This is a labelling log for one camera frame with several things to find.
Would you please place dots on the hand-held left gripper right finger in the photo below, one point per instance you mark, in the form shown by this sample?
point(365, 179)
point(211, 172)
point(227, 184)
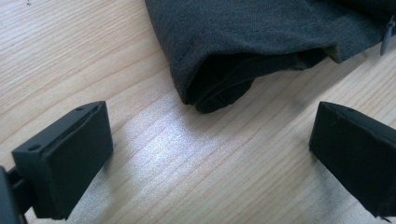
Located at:
point(358, 155)

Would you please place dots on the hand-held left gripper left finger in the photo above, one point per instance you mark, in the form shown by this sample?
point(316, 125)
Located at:
point(71, 155)

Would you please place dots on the dark grey pants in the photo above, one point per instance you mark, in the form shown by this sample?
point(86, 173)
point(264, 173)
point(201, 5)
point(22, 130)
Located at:
point(249, 31)

